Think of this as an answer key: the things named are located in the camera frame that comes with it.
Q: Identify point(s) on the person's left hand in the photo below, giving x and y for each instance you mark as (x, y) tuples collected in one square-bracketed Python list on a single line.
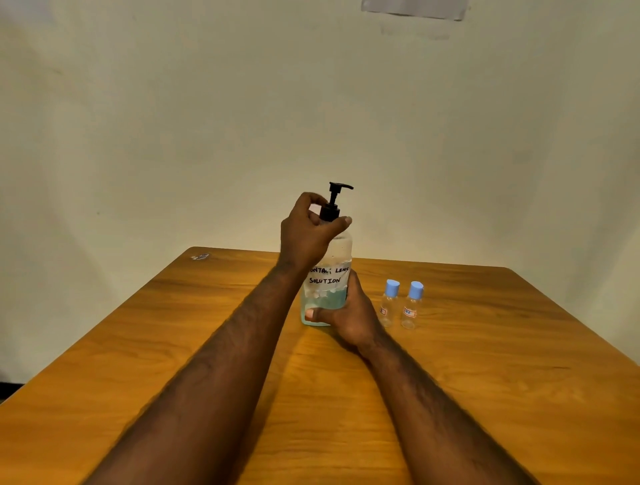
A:
[(302, 237)]

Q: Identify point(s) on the small clear bottle, blue cap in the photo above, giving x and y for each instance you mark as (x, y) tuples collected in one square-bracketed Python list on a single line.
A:
[(388, 303), (411, 305)]

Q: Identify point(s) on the clear pump bottle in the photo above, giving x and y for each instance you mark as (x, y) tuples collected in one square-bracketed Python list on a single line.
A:
[(330, 270)]

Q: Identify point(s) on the person's right thumb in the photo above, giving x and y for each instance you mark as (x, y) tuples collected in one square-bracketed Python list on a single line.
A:
[(320, 315)]

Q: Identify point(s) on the person's left forearm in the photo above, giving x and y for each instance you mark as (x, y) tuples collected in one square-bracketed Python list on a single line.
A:
[(210, 384)]

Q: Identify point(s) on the person's left thumb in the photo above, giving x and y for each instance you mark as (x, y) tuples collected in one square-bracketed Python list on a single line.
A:
[(334, 227)]

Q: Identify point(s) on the person's right forearm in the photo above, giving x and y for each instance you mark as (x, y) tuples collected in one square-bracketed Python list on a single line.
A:
[(430, 414)]

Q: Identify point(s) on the person's right hand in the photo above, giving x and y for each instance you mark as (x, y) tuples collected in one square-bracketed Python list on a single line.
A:
[(352, 317)]

